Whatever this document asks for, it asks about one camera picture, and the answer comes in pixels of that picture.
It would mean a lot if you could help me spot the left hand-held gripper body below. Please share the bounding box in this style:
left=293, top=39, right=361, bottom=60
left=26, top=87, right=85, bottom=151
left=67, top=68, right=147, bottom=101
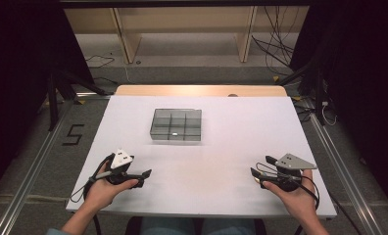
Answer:
left=105, top=149, right=135, bottom=186

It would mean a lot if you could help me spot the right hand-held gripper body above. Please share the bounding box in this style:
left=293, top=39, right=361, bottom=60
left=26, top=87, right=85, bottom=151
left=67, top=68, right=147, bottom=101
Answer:
left=269, top=153, right=317, bottom=193

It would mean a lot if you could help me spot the clear plastic compartment box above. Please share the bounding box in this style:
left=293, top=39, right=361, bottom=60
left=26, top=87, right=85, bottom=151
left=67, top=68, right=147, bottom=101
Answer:
left=149, top=108, right=203, bottom=142

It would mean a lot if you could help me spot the person's left hand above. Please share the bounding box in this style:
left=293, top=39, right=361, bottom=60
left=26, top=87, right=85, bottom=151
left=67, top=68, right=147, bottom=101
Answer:
left=83, top=163, right=139, bottom=213

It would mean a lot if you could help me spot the person's right hand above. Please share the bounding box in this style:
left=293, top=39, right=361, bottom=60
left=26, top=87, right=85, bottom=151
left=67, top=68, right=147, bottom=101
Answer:
left=263, top=178, right=317, bottom=224

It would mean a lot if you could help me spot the white topped wooden table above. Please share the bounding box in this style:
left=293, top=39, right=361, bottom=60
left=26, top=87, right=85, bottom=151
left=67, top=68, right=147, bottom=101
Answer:
left=65, top=84, right=338, bottom=219

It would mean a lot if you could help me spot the person's left leg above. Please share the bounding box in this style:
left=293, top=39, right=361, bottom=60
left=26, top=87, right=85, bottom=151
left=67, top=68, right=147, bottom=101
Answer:
left=139, top=216, right=196, bottom=235

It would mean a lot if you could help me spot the person's leg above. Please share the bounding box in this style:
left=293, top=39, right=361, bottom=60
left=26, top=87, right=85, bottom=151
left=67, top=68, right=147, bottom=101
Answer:
left=201, top=216, right=259, bottom=235
left=139, top=216, right=196, bottom=235

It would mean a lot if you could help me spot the person's right leg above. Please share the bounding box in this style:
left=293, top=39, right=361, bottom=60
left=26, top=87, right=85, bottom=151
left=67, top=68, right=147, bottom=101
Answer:
left=201, top=216, right=259, bottom=235

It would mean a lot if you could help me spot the black metal stand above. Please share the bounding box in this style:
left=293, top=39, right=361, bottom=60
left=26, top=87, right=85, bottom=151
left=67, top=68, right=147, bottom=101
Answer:
left=276, top=58, right=327, bottom=126
left=46, top=70, right=110, bottom=131

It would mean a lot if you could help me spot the black curtain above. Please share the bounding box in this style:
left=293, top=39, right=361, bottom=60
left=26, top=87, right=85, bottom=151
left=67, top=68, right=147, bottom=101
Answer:
left=289, top=0, right=388, bottom=216
left=0, top=0, right=95, bottom=200

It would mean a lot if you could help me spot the light wooden desk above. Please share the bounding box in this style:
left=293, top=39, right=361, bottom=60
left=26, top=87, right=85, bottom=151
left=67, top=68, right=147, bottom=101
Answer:
left=64, top=5, right=311, bottom=65

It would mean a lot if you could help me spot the black metal bar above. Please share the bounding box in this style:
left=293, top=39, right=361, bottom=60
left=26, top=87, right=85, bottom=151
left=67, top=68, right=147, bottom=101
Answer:
left=59, top=0, right=314, bottom=8

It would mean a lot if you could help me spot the left hand-held gripper cable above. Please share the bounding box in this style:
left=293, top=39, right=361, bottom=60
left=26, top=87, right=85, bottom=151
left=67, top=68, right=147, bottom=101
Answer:
left=70, top=153, right=117, bottom=235

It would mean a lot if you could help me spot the hand-held gripper cable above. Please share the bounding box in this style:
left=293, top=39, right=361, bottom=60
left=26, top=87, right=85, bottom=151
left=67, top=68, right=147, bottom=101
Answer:
left=70, top=153, right=117, bottom=235
left=256, top=162, right=321, bottom=235

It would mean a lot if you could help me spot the right hand-held gripper cable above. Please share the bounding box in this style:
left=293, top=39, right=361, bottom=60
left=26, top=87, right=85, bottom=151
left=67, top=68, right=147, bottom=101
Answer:
left=256, top=162, right=321, bottom=235

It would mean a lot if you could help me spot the aluminium floor rail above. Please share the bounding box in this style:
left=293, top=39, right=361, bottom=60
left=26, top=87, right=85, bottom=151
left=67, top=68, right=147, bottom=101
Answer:
left=0, top=92, right=113, bottom=235
left=308, top=112, right=384, bottom=235

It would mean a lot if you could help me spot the white plug with cable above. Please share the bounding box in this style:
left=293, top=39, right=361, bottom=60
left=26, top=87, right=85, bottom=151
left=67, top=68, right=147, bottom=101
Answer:
left=321, top=101, right=337, bottom=126

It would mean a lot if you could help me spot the thick black floor cable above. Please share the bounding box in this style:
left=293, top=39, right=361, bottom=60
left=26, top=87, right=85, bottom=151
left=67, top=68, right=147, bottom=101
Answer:
left=327, top=192, right=363, bottom=235

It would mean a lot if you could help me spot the thin black floor cable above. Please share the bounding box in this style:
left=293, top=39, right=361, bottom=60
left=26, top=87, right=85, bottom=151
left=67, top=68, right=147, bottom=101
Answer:
left=84, top=54, right=116, bottom=69

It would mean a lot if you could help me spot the bundle of black cables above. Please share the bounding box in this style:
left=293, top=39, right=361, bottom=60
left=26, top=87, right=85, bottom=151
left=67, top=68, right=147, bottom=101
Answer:
left=251, top=6, right=296, bottom=76

